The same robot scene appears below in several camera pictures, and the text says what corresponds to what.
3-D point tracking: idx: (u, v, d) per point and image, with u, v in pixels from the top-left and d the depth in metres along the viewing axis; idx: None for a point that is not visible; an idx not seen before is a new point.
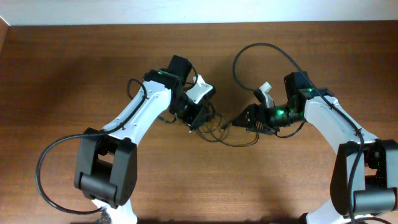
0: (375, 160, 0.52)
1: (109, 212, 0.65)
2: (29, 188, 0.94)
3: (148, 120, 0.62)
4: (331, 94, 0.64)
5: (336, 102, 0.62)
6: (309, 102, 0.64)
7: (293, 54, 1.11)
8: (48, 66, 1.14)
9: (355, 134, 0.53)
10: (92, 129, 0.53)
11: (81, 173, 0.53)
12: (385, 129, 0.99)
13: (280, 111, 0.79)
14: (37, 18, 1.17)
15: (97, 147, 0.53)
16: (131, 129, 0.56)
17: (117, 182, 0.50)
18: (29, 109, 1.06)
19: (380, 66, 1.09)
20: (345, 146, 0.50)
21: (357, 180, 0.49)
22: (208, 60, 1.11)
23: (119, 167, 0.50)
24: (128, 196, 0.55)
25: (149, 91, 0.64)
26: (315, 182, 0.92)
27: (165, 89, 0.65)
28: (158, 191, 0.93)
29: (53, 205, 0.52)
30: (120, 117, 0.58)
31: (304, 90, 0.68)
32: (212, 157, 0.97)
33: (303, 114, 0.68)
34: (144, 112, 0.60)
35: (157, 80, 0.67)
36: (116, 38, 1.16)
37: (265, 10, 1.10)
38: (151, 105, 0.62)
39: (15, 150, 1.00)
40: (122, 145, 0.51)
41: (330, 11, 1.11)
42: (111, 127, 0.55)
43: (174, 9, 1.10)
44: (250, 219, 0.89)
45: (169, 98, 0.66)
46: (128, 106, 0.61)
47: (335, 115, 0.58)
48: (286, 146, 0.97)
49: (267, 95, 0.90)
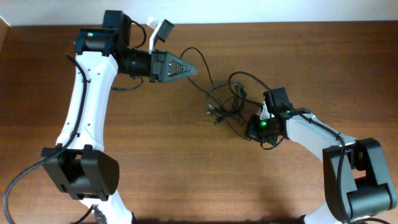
0: (360, 160, 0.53)
1: (101, 209, 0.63)
2: (28, 189, 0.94)
3: (102, 104, 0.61)
4: (308, 111, 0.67)
5: (314, 117, 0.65)
6: (288, 121, 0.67)
7: (293, 55, 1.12)
8: (48, 66, 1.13)
9: (336, 139, 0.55)
10: (46, 150, 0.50)
11: (62, 185, 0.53)
12: (384, 130, 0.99)
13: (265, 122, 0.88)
14: (37, 19, 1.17)
15: (63, 162, 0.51)
16: (85, 130, 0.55)
17: (97, 183, 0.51)
18: (29, 108, 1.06)
19: (380, 67, 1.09)
20: (327, 150, 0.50)
21: (348, 180, 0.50)
22: (208, 61, 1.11)
23: (93, 175, 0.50)
24: (115, 182, 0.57)
25: (87, 70, 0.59)
26: (315, 183, 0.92)
27: (104, 58, 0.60)
28: (158, 191, 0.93)
29: None
30: (69, 121, 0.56)
31: (282, 112, 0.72)
32: (212, 157, 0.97)
33: (286, 134, 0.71)
34: (92, 101, 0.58)
35: (90, 43, 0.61)
36: None
37: (265, 12, 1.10)
38: (99, 86, 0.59)
39: (15, 150, 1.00)
40: (84, 155, 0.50)
41: (331, 12, 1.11)
42: (65, 137, 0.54)
43: (174, 9, 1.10)
44: (250, 219, 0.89)
45: (112, 63, 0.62)
46: (73, 102, 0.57)
47: (314, 127, 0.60)
48: (286, 146, 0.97)
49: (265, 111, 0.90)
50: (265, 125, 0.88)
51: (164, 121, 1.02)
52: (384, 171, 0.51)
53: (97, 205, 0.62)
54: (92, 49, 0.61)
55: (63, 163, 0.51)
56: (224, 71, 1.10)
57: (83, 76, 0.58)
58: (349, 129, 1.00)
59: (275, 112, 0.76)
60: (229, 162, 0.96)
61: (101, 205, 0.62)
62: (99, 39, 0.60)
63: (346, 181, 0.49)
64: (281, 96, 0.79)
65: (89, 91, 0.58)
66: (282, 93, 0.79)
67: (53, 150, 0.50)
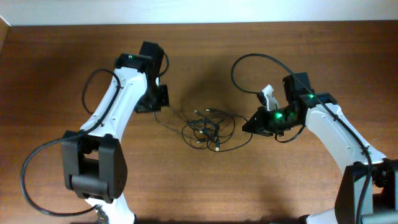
0: (381, 179, 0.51)
1: (104, 209, 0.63)
2: (28, 189, 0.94)
3: (126, 112, 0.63)
4: (334, 101, 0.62)
5: (339, 111, 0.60)
6: (310, 111, 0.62)
7: (293, 55, 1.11)
8: (48, 66, 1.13)
9: (362, 153, 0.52)
10: (69, 132, 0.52)
11: (69, 176, 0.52)
12: (385, 129, 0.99)
13: (278, 114, 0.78)
14: (37, 18, 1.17)
15: (80, 148, 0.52)
16: (109, 122, 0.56)
17: (107, 177, 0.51)
18: (30, 108, 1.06)
19: (379, 66, 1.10)
20: (351, 168, 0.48)
21: (367, 202, 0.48)
22: (208, 60, 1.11)
23: (106, 162, 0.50)
24: (121, 186, 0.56)
25: (123, 79, 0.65)
26: (315, 182, 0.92)
27: (138, 74, 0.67)
28: (158, 191, 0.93)
29: (46, 211, 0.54)
30: (96, 113, 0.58)
31: (305, 96, 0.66)
32: (212, 157, 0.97)
33: (304, 122, 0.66)
34: (120, 103, 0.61)
35: (129, 64, 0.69)
36: (116, 38, 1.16)
37: (264, 10, 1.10)
38: (128, 93, 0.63)
39: (15, 150, 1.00)
40: (104, 142, 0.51)
41: (329, 11, 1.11)
42: (89, 125, 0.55)
43: (173, 9, 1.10)
44: (250, 219, 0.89)
45: (144, 81, 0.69)
46: (103, 101, 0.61)
47: (339, 129, 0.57)
48: (286, 146, 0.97)
49: (268, 98, 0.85)
50: (281, 117, 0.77)
51: (164, 121, 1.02)
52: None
53: (102, 205, 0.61)
54: (130, 67, 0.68)
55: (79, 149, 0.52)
56: (225, 71, 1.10)
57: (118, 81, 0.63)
58: None
59: (295, 98, 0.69)
60: (229, 162, 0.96)
61: (105, 206, 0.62)
62: (137, 63, 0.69)
63: (365, 203, 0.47)
64: (305, 80, 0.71)
65: (120, 94, 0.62)
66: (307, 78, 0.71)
67: (76, 132, 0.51)
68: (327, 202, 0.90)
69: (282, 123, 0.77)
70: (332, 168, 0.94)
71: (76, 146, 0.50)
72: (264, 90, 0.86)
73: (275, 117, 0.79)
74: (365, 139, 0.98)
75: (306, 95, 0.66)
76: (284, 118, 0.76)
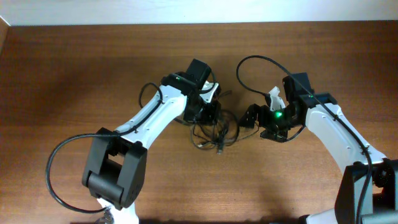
0: (380, 178, 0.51)
1: (112, 212, 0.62)
2: (28, 188, 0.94)
3: (160, 127, 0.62)
4: (333, 101, 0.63)
5: (339, 112, 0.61)
6: (311, 111, 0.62)
7: (293, 54, 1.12)
8: (48, 66, 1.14)
9: (362, 153, 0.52)
10: (106, 129, 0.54)
11: (89, 172, 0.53)
12: (385, 129, 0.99)
13: (278, 113, 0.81)
14: (37, 18, 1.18)
15: (109, 147, 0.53)
16: (144, 132, 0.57)
17: (123, 183, 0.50)
18: (30, 108, 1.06)
19: (379, 66, 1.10)
20: (352, 169, 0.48)
21: (368, 203, 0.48)
22: (208, 60, 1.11)
23: (127, 168, 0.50)
24: (134, 196, 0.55)
25: (165, 96, 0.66)
26: (315, 182, 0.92)
27: (181, 95, 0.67)
28: (158, 191, 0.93)
29: (60, 201, 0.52)
30: (134, 119, 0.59)
31: (305, 97, 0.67)
32: (212, 157, 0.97)
33: (304, 122, 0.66)
34: (158, 119, 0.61)
35: (174, 84, 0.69)
36: (117, 38, 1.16)
37: (265, 10, 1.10)
38: (166, 109, 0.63)
39: (15, 149, 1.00)
40: (132, 149, 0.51)
41: (329, 10, 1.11)
42: (124, 128, 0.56)
43: (174, 9, 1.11)
44: (250, 219, 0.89)
45: (184, 104, 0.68)
46: (142, 110, 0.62)
47: (339, 129, 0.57)
48: (286, 146, 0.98)
49: (275, 99, 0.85)
50: (281, 115, 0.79)
51: None
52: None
53: (110, 208, 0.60)
54: (175, 88, 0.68)
55: (109, 148, 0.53)
56: (224, 71, 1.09)
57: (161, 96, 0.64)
58: None
59: (293, 98, 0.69)
60: (229, 162, 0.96)
61: (113, 208, 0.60)
62: (182, 84, 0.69)
63: (365, 204, 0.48)
64: (303, 79, 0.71)
65: (159, 108, 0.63)
66: (306, 78, 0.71)
67: (111, 131, 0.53)
68: (326, 201, 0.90)
69: (283, 123, 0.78)
70: (332, 168, 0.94)
71: (106, 145, 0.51)
72: (271, 92, 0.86)
73: (276, 117, 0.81)
74: (365, 139, 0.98)
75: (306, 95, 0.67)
76: (285, 119, 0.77)
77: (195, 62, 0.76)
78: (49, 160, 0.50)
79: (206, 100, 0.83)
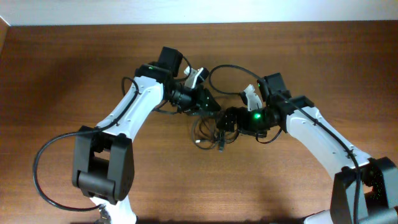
0: (370, 178, 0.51)
1: (107, 210, 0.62)
2: (28, 189, 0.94)
3: (141, 116, 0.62)
4: (310, 104, 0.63)
5: (318, 115, 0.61)
6: (289, 117, 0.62)
7: (293, 54, 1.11)
8: (48, 66, 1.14)
9: (346, 156, 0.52)
10: (86, 127, 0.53)
11: (78, 172, 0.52)
12: (385, 129, 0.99)
13: (257, 115, 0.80)
14: (37, 18, 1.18)
15: (93, 144, 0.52)
16: (125, 123, 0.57)
17: (114, 178, 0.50)
18: (30, 108, 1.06)
19: (379, 66, 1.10)
20: (341, 176, 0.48)
21: (362, 206, 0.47)
22: (208, 60, 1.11)
23: (115, 163, 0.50)
24: (127, 189, 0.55)
25: (141, 86, 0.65)
26: (315, 182, 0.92)
27: (158, 83, 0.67)
28: (158, 191, 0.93)
29: (53, 203, 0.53)
30: (113, 114, 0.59)
31: (282, 103, 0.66)
32: (212, 157, 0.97)
33: (285, 128, 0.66)
34: (137, 109, 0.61)
35: (148, 74, 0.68)
36: (116, 38, 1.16)
37: (265, 10, 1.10)
38: (145, 99, 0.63)
39: (15, 149, 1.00)
40: (116, 141, 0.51)
41: (329, 10, 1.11)
42: (104, 123, 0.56)
43: (174, 9, 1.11)
44: (250, 219, 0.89)
45: (161, 91, 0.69)
46: (120, 103, 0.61)
47: (321, 133, 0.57)
48: (286, 146, 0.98)
49: (250, 98, 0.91)
50: (260, 117, 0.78)
51: (164, 121, 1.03)
52: (395, 192, 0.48)
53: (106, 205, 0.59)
54: (149, 76, 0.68)
55: (93, 144, 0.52)
56: (224, 71, 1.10)
57: (137, 87, 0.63)
58: (351, 129, 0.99)
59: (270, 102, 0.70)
60: (229, 162, 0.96)
61: (109, 206, 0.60)
62: (157, 74, 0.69)
63: (360, 208, 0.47)
64: (278, 83, 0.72)
65: (137, 99, 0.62)
66: (279, 79, 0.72)
67: (92, 127, 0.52)
68: (327, 201, 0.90)
69: (262, 125, 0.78)
70: None
71: (89, 142, 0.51)
72: (245, 91, 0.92)
73: (255, 119, 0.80)
74: (366, 139, 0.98)
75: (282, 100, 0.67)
76: (263, 120, 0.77)
77: (166, 50, 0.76)
78: (35, 164, 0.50)
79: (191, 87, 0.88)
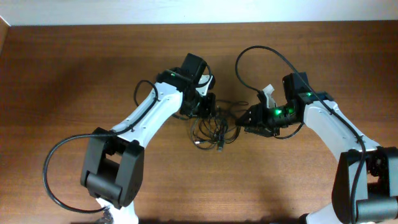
0: (377, 168, 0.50)
1: (111, 212, 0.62)
2: (28, 189, 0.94)
3: (156, 124, 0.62)
4: (331, 99, 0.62)
5: (336, 107, 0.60)
6: (308, 107, 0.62)
7: (293, 54, 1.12)
8: (48, 66, 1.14)
9: (356, 141, 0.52)
10: (101, 129, 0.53)
11: (87, 172, 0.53)
12: (385, 129, 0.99)
13: (277, 111, 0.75)
14: (37, 18, 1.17)
15: (106, 147, 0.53)
16: (140, 130, 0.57)
17: (122, 183, 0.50)
18: (30, 108, 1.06)
19: (379, 66, 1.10)
20: (347, 155, 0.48)
21: (362, 188, 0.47)
22: (209, 60, 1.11)
23: (125, 167, 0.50)
24: (133, 196, 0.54)
25: (160, 93, 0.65)
26: (315, 182, 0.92)
27: (178, 92, 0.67)
28: (158, 191, 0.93)
29: (58, 202, 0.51)
30: (129, 118, 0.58)
31: (303, 94, 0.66)
32: (212, 157, 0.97)
33: (303, 119, 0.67)
34: (155, 116, 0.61)
35: (168, 81, 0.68)
36: (117, 38, 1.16)
37: (265, 10, 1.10)
38: (162, 107, 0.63)
39: (15, 150, 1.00)
40: (129, 147, 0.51)
41: (329, 10, 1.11)
42: (119, 127, 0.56)
43: (175, 9, 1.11)
44: (250, 219, 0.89)
45: (180, 101, 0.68)
46: (138, 107, 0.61)
47: (335, 122, 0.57)
48: (286, 146, 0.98)
49: (268, 97, 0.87)
50: (280, 112, 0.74)
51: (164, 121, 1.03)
52: None
53: (109, 207, 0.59)
54: (170, 83, 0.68)
55: (106, 147, 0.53)
56: (224, 70, 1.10)
57: (156, 93, 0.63)
58: None
59: (293, 95, 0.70)
60: (229, 162, 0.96)
61: (112, 209, 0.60)
62: (178, 82, 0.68)
63: (359, 188, 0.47)
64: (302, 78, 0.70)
65: (155, 106, 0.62)
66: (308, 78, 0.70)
67: (107, 131, 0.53)
68: (327, 200, 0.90)
69: (282, 120, 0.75)
70: (333, 168, 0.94)
71: (103, 145, 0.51)
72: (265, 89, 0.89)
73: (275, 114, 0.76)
74: None
75: (305, 93, 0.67)
76: (283, 114, 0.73)
77: (190, 58, 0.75)
78: (46, 162, 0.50)
79: (203, 94, 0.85)
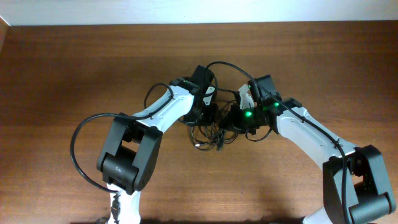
0: (360, 167, 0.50)
1: (120, 201, 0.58)
2: (28, 189, 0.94)
3: (170, 119, 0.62)
4: (298, 104, 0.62)
5: (306, 113, 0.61)
6: (279, 118, 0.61)
7: (292, 54, 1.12)
8: (48, 66, 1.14)
9: (334, 147, 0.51)
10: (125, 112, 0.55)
11: (106, 154, 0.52)
12: (385, 129, 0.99)
13: (248, 112, 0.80)
14: (36, 18, 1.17)
15: (127, 130, 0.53)
16: (158, 119, 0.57)
17: (138, 165, 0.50)
18: (30, 108, 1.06)
19: (379, 66, 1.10)
20: (329, 165, 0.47)
21: (351, 194, 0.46)
22: (208, 61, 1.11)
23: (143, 152, 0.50)
24: (145, 182, 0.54)
25: (175, 93, 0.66)
26: (316, 182, 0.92)
27: (190, 94, 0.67)
28: (158, 191, 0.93)
29: (82, 173, 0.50)
30: (148, 109, 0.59)
31: (271, 106, 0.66)
32: (212, 157, 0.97)
33: (276, 129, 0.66)
34: (170, 111, 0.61)
35: (181, 84, 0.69)
36: (116, 38, 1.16)
37: (265, 10, 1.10)
38: (176, 105, 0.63)
39: (15, 149, 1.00)
40: (147, 131, 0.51)
41: (329, 11, 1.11)
42: (139, 114, 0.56)
43: (175, 9, 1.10)
44: (250, 219, 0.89)
45: (191, 102, 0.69)
46: (155, 103, 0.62)
47: (310, 129, 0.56)
48: (286, 146, 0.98)
49: (243, 98, 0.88)
50: (250, 115, 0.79)
51: None
52: (385, 178, 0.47)
53: (120, 195, 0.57)
54: (181, 87, 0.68)
55: (127, 130, 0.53)
56: (222, 70, 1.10)
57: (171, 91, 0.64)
58: (350, 129, 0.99)
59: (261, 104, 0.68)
60: (229, 162, 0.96)
61: (124, 196, 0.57)
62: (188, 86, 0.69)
63: (349, 196, 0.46)
64: (267, 84, 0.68)
65: (170, 102, 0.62)
66: (269, 81, 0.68)
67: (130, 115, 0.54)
68: None
69: (253, 122, 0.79)
70: None
71: (125, 127, 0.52)
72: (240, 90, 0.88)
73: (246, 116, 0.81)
74: (365, 139, 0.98)
75: (272, 103, 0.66)
76: (254, 117, 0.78)
77: (198, 68, 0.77)
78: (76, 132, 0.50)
79: (207, 103, 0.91)
